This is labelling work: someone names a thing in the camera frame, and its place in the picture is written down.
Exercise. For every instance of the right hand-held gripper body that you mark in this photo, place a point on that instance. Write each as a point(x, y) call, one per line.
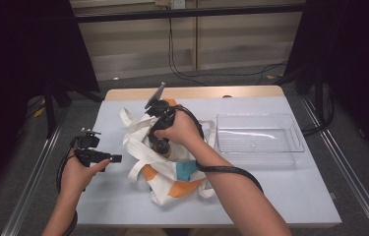
point(164, 113)

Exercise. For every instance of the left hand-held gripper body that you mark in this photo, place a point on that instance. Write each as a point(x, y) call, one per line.
point(87, 147)

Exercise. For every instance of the white tote bag orange teal spots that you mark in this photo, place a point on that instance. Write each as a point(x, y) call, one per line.
point(159, 170)

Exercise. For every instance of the person's right hand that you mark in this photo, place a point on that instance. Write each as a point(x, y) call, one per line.
point(183, 131)

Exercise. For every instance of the person's left hand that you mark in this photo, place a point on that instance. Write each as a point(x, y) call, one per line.
point(73, 177)

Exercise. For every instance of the pale grey table mat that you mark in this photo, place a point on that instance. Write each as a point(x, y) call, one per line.
point(113, 203)

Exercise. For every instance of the black metal stand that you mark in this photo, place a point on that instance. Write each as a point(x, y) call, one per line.
point(50, 108)
point(319, 98)

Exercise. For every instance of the yellow floor tape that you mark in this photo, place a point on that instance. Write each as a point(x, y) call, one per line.
point(39, 111)

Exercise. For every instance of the clear plastic tray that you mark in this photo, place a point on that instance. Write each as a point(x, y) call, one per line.
point(260, 137)

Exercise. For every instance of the black horizontal metal bar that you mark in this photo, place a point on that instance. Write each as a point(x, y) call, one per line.
point(205, 12)

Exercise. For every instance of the black curtain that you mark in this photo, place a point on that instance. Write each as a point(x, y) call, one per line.
point(352, 49)
point(24, 49)

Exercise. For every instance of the metal floor rail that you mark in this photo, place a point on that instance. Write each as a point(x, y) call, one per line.
point(352, 177)
point(31, 183)

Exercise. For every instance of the white wall socket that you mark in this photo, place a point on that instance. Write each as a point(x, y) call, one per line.
point(178, 4)

